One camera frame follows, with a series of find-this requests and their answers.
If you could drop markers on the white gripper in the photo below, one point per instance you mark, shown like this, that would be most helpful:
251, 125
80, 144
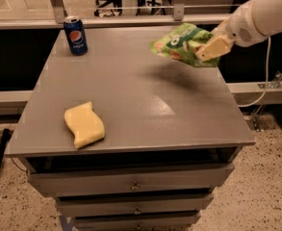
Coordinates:
240, 29

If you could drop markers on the green rice chip bag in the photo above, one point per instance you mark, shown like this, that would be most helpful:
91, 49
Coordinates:
182, 43

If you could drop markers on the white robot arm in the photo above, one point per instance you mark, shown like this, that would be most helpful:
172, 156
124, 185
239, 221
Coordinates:
267, 15

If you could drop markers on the blue pepsi can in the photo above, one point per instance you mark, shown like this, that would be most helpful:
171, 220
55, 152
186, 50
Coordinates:
75, 35

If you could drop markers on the grey drawer cabinet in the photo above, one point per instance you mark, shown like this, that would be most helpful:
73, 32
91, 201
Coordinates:
172, 132

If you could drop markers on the yellow sponge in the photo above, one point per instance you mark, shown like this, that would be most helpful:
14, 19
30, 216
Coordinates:
86, 126

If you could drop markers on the metal railing frame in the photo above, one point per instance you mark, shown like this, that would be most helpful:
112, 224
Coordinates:
42, 14

